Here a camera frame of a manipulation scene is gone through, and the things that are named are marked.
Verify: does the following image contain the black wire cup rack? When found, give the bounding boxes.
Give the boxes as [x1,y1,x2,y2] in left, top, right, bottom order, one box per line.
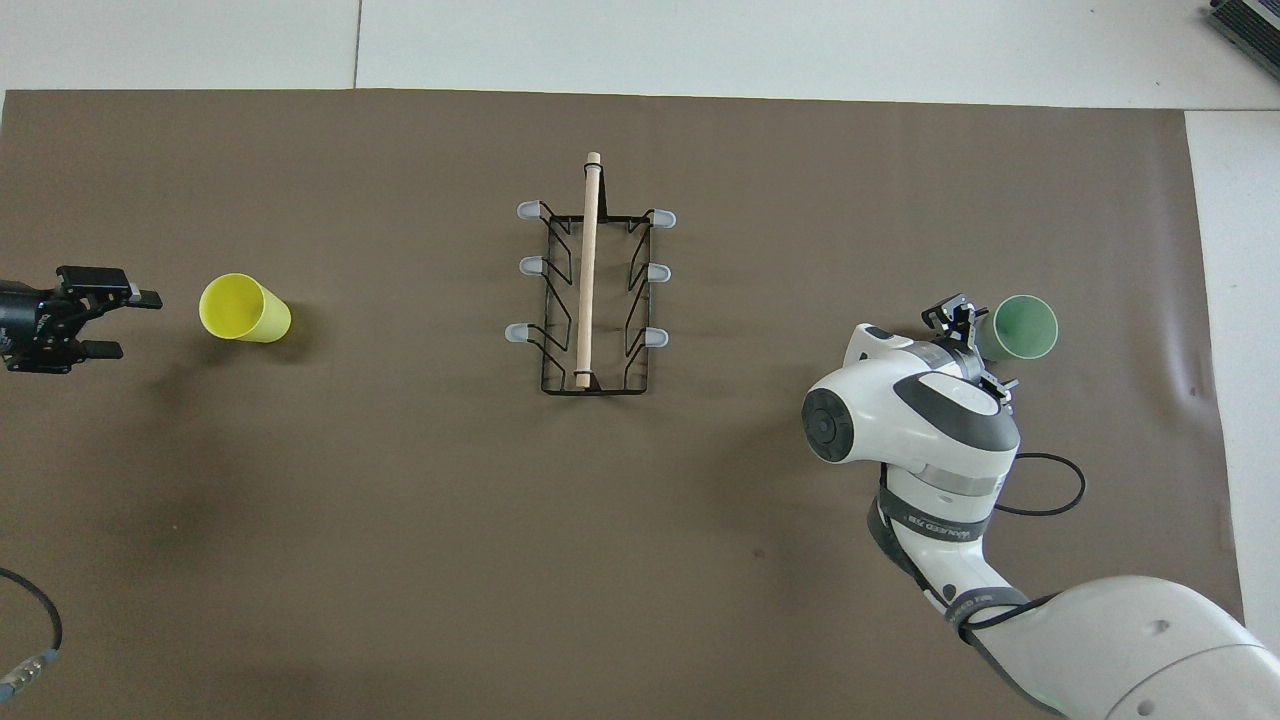
[505,152,678,396]

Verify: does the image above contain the grey ridged device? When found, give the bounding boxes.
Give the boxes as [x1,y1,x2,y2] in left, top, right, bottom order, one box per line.
[1205,0,1280,53]

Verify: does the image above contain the yellow plastic cup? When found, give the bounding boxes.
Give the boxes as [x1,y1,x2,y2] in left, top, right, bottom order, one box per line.
[198,272,293,344]

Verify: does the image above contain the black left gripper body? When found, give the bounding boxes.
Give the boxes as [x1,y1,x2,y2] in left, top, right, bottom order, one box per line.
[0,283,76,374]

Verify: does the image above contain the brown paper table mat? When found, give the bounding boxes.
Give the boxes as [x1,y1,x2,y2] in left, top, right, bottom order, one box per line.
[0,88,1259,720]

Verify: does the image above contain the pale green plastic cup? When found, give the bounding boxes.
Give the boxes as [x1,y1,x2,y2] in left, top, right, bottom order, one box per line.
[972,294,1059,362]

